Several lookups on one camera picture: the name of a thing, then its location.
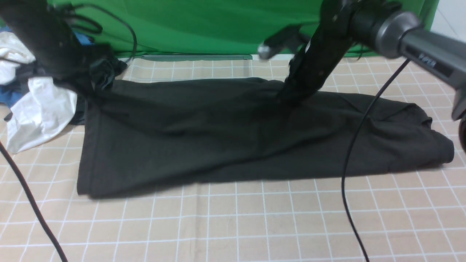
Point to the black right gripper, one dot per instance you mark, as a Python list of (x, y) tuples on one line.
[(312, 65)]

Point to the dark gray long-sleeved shirt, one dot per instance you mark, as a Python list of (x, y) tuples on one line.
[(143, 136)]

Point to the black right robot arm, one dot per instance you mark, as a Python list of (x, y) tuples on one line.
[(388, 30)]

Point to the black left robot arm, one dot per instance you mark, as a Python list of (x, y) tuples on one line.
[(50, 40)]

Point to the white shirt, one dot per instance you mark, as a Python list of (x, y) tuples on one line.
[(43, 112)]

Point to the blue shirt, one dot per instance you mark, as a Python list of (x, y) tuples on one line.
[(12, 92)]

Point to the green backdrop cloth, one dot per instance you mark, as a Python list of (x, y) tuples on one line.
[(201, 27)]

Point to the beige grid tablecloth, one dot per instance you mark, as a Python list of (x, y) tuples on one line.
[(415, 217)]

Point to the dark gray crumpled garment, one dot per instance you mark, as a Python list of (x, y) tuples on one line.
[(25, 72)]

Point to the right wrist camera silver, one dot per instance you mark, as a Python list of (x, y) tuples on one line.
[(288, 37)]

